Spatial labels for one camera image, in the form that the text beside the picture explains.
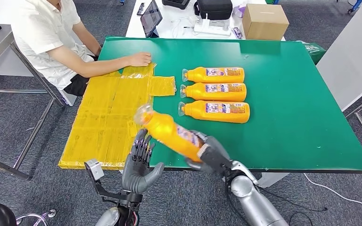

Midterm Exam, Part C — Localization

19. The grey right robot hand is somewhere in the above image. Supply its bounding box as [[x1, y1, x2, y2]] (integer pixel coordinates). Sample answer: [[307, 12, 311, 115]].
[[185, 130, 234, 175]]

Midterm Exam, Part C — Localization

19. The person's right hand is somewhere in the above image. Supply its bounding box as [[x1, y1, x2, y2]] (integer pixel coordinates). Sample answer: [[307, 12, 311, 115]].
[[127, 51, 153, 67]]

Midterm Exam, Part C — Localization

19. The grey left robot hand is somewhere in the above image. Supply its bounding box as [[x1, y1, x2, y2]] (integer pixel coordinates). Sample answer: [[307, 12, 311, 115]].
[[122, 129, 165, 194]]

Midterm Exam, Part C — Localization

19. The orange detergent bottle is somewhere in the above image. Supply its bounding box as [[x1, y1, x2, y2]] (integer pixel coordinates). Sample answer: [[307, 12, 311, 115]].
[[133, 104, 206, 163], [181, 66, 245, 84], [178, 100, 251, 124], [180, 82, 247, 102]]

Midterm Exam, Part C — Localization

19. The dark tablet on stand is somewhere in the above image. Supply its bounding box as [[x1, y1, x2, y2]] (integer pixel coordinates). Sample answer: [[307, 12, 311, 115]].
[[140, 0, 164, 39]]

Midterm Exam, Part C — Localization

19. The white table leg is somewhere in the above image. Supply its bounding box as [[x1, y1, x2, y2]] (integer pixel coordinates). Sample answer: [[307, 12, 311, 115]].
[[257, 173, 291, 189]]

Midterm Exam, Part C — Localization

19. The yellow taped cardboard mat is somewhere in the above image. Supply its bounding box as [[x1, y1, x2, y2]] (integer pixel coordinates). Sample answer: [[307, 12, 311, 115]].
[[58, 63, 177, 170]]

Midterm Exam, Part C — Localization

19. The black plastic tray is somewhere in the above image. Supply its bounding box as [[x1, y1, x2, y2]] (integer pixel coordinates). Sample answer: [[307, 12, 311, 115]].
[[161, 0, 191, 10]]

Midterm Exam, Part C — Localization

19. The white power strip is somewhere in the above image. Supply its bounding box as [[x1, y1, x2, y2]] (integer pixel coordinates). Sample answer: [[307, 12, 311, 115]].
[[193, 18, 231, 36]]

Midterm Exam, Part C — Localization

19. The black carry bag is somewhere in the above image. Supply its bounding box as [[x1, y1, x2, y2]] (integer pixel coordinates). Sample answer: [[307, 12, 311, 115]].
[[193, 0, 233, 21]]

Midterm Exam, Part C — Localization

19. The person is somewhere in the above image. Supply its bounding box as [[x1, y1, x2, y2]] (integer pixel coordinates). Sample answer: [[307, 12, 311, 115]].
[[10, 0, 153, 97]]

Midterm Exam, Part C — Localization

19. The purple plastic packet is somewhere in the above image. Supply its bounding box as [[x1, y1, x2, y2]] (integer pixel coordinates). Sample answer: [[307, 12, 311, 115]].
[[232, 3, 247, 19]]

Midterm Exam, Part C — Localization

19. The brown cardboard box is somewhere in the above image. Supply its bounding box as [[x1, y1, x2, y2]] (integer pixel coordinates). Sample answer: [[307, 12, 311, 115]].
[[242, 3, 290, 41]]

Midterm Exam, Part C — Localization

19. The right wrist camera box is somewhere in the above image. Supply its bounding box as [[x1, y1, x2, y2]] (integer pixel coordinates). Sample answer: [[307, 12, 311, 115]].
[[197, 143, 231, 170]]

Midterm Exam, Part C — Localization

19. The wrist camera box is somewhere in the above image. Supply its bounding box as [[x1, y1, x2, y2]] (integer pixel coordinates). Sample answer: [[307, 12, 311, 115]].
[[197, 143, 231, 170], [84, 159, 129, 202]]

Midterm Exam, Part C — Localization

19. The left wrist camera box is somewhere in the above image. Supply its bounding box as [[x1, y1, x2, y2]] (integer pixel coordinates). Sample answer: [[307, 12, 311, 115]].
[[84, 159, 129, 202]]

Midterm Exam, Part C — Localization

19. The chrome ring holder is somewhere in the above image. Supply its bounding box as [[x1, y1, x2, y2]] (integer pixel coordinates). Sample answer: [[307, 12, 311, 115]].
[[15, 209, 57, 226]]

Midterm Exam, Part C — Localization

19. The black floor cable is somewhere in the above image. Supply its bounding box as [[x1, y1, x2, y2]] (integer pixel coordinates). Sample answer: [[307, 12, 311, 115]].
[[226, 187, 329, 226]]

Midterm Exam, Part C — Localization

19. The white floor cable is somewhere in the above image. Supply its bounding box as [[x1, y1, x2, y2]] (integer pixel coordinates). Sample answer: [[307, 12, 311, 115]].
[[303, 173, 362, 207]]

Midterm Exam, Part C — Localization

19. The blue metal rack frame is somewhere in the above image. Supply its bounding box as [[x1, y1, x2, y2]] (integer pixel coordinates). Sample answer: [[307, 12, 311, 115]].
[[347, 0, 362, 15]]

